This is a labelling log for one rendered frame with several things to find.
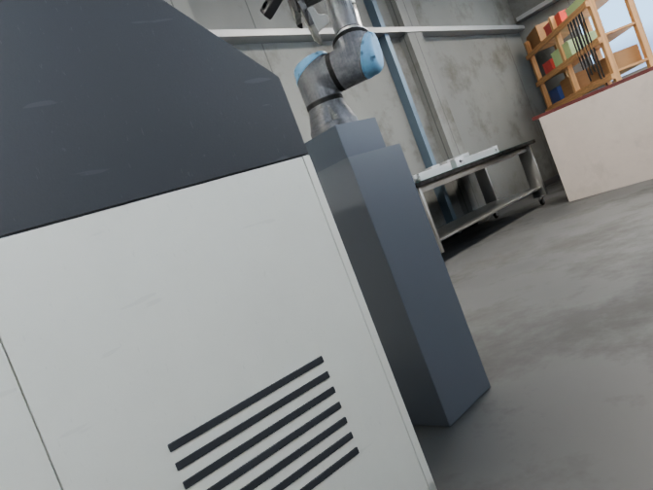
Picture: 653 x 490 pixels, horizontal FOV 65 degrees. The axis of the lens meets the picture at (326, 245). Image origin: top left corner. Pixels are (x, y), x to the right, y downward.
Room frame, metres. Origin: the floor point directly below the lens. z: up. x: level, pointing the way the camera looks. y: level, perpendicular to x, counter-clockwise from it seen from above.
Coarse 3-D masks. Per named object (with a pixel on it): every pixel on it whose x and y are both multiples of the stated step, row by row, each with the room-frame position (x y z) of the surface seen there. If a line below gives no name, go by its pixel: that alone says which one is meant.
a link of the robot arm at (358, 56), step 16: (336, 0) 1.54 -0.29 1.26; (352, 0) 1.54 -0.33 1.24; (336, 16) 1.53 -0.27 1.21; (352, 16) 1.52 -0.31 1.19; (336, 32) 1.53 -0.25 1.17; (352, 32) 1.48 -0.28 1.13; (368, 32) 1.48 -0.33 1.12; (336, 48) 1.50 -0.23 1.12; (352, 48) 1.47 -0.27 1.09; (368, 48) 1.45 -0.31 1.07; (336, 64) 1.48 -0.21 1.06; (352, 64) 1.47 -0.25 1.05; (368, 64) 1.46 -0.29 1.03; (352, 80) 1.50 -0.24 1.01
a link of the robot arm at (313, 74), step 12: (312, 60) 1.51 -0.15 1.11; (324, 60) 1.50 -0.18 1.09; (300, 72) 1.52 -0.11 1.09; (312, 72) 1.51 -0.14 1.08; (324, 72) 1.50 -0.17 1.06; (300, 84) 1.54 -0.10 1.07; (312, 84) 1.51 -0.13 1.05; (324, 84) 1.51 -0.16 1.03; (336, 84) 1.51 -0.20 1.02; (312, 96) 1.52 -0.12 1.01; (324, 96) 1.51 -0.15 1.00
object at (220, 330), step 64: (192, 192) 0.85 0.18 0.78; (256, 192) 0.92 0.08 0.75; (320, 192) 1.00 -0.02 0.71; (0, 256) 0.69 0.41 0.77; (64, 256) 0.73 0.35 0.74; (128, 256) 0.78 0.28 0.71; (192, 256) 0.83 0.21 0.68; (256, 256) 0.89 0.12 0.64; (320, 256) 0.97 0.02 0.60; (0, 320) 0.67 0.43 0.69; (64, 320) 0.71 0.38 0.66; (128, 320) 0.76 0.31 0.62; (192, 320) 0.81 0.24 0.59; (256, 320) 0.87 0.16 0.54; (320, 320) 0.94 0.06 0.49; (64, 384) 0.69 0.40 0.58; (128, 384) 0.74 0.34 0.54; (192, 384) 0.79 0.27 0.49; (256, 384) 0.84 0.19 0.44; (320, 384) 0.91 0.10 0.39; (384, 384) 0.99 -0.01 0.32; (64, 448) 0.68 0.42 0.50; (128, 448) 0.72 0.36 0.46; (192, 448) 0.77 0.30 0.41; (256, 448) 0.82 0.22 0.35; (320, 448) 0.88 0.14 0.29; (384, 448) 0.95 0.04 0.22
